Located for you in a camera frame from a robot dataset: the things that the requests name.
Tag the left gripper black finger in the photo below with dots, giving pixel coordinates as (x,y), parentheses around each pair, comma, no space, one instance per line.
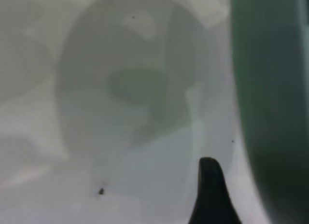
(210,197)

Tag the green round plate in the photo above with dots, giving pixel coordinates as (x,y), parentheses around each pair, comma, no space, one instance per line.
(272,88)

